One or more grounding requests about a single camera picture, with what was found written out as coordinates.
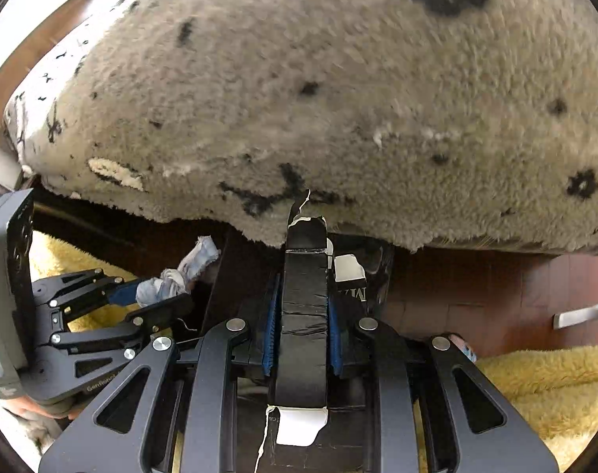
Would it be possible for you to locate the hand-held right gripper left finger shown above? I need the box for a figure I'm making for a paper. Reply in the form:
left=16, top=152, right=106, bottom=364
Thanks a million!
left=40, top=276, right=281, bottom=473

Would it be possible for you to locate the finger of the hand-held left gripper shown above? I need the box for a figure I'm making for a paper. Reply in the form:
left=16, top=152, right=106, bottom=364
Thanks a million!
left=50, top=294, right=194, bottom=361
left=33, top=268, right=147, bottom=319

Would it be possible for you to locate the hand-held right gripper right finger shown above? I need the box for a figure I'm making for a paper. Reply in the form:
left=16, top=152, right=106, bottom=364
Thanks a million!
left=327, top=300, right=561, bottom=473

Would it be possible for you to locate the white blue cloth scrap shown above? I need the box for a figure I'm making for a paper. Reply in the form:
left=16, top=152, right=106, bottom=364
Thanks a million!
left=136, top=235, right=222, bottom=307

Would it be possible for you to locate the person's left hand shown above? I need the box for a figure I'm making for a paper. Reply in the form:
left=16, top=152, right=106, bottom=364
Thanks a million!
left=6, top=397, right=80, bottom=423

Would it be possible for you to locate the yellow fluffy blanket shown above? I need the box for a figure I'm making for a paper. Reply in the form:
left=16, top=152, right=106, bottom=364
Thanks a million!
left=30, top=231, right=598, bottom=473

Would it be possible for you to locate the grey printed fleece blanket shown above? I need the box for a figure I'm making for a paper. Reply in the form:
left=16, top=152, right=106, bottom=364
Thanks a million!
left=3, top=0, right=598, bottom=257

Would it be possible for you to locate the wooden bed frame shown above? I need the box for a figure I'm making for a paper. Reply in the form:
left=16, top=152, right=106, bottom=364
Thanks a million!
left=33, top=192, right=598, bottom=358

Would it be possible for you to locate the silver bar handle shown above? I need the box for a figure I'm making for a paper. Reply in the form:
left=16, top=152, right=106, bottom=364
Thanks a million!
left=554, top=300, right=598, bottom=330

